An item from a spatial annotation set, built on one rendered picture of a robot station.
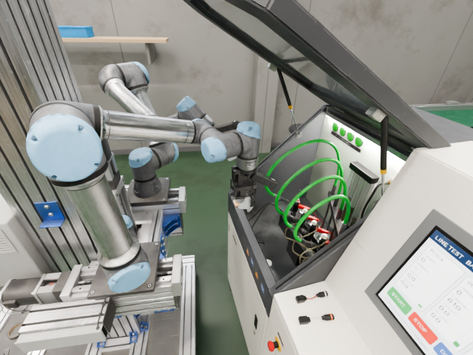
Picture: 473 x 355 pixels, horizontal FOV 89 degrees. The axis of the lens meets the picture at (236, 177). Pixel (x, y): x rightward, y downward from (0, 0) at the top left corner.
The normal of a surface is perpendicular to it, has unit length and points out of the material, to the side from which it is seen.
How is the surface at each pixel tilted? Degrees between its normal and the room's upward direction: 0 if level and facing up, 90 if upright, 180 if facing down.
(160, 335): 0
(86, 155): 82
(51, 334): 0
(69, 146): 82
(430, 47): 90
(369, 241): 76
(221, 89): 90
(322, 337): 0
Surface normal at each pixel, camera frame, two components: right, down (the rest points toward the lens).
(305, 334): 0.02, -0.83
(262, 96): 0.15, 0.55
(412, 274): -0.93, -0.07
